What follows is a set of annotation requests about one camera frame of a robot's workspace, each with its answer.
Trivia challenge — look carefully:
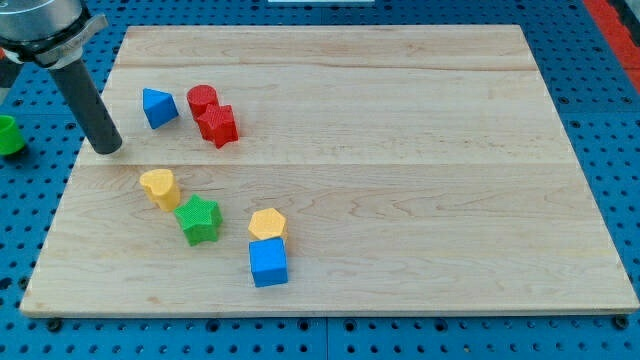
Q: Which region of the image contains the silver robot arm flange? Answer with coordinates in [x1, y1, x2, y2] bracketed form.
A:
[1, 0, 108, 70]

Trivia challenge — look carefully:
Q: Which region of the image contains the blue triangle block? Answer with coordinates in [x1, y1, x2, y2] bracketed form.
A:
[143, 88, 179, 129]

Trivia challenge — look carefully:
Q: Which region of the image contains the yellow heart block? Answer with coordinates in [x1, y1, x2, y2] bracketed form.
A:
[139, 169, 181, 212]

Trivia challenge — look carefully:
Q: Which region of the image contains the yellow hexagon block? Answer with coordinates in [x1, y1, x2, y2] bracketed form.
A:
[248, 208, 288, 241]

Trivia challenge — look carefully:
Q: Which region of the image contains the red cylinder block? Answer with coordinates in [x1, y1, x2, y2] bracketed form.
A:
[186, 84, 219, 120]

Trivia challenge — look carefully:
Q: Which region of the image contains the blue cube block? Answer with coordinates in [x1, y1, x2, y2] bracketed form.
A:
[248, 237, 288, 287]

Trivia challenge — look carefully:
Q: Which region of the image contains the wooden board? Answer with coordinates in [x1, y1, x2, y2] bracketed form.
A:
[21, 25, 639, 318]

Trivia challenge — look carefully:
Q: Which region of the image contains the red star block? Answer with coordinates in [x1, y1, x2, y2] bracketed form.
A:
[196, 104, 239, 149]

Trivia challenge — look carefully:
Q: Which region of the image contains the green cylinder block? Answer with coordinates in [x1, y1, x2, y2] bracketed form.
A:
[0, 115, 26, 156]

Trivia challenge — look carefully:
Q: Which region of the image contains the green star block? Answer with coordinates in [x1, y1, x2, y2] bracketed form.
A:
[173, 194, 223, 246]

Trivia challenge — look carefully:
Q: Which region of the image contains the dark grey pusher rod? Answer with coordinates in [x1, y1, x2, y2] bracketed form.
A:
[49, 59, 123, 155]

